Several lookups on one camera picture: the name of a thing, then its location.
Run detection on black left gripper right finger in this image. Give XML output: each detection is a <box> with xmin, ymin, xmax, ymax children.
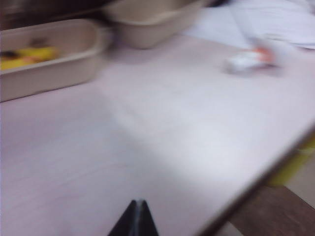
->
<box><xmin>136</xmin><ymin>200</ymin><xmax>159</xmax><ymax>236</ymax></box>

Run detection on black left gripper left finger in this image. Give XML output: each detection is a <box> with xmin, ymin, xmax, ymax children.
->
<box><xmin>107</xmin><ymin>199</ymin><xmax>139</xmax><ymax>236</ymax></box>

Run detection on beige paper box with stain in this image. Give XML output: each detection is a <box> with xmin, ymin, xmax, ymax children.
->
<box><xmin>0</xmin><ymin>19</ymin><xmax>103</xmax><ymax>103</ymax></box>

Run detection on loose white paper sheets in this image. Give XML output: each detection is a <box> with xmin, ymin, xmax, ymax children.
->
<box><xmin>184</xmin><ymin>0</ymin><xmax>315</xmax><ymax>50</ymax></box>

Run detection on white round-head orange-scarf doll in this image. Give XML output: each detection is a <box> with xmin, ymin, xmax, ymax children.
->
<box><xmin>222</xmin><ymin>46</ymin><xmax>284</xmax><ymax>75</ymax></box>

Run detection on yellow black-eared mouse doll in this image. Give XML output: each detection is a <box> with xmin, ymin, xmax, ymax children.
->
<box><xmin>0</xmin><ymin>46</ymin><xmax>59</xmax><ymax>65</ymax></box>

